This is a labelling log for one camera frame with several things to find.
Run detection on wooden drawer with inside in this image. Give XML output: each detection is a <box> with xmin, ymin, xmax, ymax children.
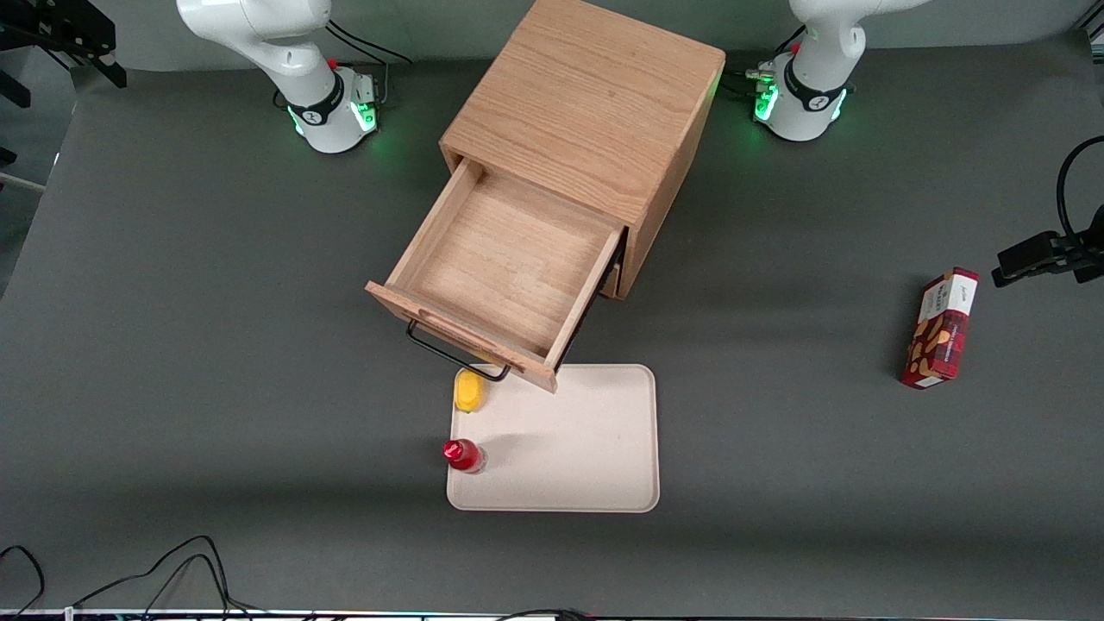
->
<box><xmin>365</xmin><ymin>157</ymin><xmax>627</xmax><ymax>394</ymax></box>

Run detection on beige plastic tray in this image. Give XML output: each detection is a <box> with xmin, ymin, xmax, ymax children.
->
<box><xmin>447</xmin><ymin>364</ymin><xmax>661</xmax><ymax>514</ymax></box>

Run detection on red plaid biscuit box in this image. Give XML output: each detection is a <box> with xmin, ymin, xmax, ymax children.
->
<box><xmin>900</xmin><ymin>267</ymin><xmax>981</xmax><ymax>391</ymax></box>

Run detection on wooden drawer cabinet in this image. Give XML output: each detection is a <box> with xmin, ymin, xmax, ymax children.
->
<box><xmin>438</xmin><ymin>0</ymin><xmax>727</xmax><ymax>301</ymax></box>

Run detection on short black floor cable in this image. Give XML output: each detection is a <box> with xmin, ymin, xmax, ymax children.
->
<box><xmin>0</xmin><ymin>544</ymin><xmax>46</xmax><ymax>618</ymax></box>

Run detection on black cable at right base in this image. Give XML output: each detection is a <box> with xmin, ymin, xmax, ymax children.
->
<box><xmin>324</xmin><ymin>19</ymin><xmax>415</xmax><ymax>106</ymax></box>

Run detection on long black wire drawer handle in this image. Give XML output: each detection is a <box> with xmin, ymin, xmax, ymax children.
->
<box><xmin>405</xmin><ymin>319</ymin><xmax>512</xmax><ymax>383</ymax></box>

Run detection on black looped gripper cable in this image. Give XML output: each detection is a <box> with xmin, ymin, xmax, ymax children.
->
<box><xmin>1057</xmin><ymin>135</ymin><xmax>1104</xmax><ymax>242</ymax></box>

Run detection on long black floor cable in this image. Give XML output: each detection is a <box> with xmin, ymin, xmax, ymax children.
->
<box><xmin>71</xmin><ymin>535</ymin><xmax>264</xmax><ymax>617</ymax></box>

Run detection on small red bottle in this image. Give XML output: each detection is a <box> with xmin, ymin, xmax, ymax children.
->
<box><xmin>442</xmin><ymin>438</ymin><xmax>489</xmax><ymax>476</ymax></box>

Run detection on black cables at arm base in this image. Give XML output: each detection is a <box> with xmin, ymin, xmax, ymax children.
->
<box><xmin>723</xmin><ymin>24</ymin><xmax>807</xmax><ymax>103</ymax></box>

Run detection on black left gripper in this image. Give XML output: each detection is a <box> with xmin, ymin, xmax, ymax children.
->
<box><xmin>992</xmin><ymin>205</ymin><xmax>1104</xmax><ymax>288</ymax></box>

